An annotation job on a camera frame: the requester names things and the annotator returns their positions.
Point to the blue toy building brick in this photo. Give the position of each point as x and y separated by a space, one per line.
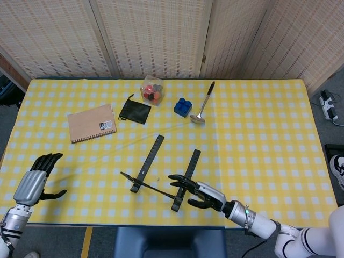
183 107

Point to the white shoe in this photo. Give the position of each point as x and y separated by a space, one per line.
33 254

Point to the woven folding screen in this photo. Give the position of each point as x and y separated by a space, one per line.
161 37

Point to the black and white sneaker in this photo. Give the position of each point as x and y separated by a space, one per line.
338 166

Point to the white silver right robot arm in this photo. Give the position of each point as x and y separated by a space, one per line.
263 223

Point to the yellow white checked tablecloth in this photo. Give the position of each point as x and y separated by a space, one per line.
255 134

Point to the white power strip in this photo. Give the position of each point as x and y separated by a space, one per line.
327 106

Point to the clear box with red caps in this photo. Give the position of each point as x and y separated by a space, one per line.
152 92

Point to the black bag beside table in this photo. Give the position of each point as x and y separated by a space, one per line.
9 92

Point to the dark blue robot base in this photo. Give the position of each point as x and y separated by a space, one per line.
169 243

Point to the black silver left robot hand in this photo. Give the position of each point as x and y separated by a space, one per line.
28 188

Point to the brown spiral notebook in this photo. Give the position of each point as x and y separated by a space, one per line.
90 123

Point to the black folding laptop stand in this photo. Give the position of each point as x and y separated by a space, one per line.
150 158

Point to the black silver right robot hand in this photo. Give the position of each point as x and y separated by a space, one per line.
211 194

